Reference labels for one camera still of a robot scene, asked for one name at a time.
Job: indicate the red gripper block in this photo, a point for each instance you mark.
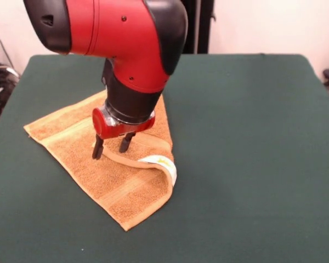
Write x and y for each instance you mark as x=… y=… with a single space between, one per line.
x=112 y=131

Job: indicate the tan terry towel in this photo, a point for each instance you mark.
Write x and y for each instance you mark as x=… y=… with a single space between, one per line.
x=126 y=186

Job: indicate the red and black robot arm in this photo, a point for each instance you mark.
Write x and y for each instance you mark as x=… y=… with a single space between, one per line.
x=112 y=27

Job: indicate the dark green table cloth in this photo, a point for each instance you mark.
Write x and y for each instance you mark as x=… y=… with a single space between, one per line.
x=249 y=164

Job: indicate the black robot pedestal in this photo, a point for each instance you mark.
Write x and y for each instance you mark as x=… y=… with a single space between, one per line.
x=203 y=27

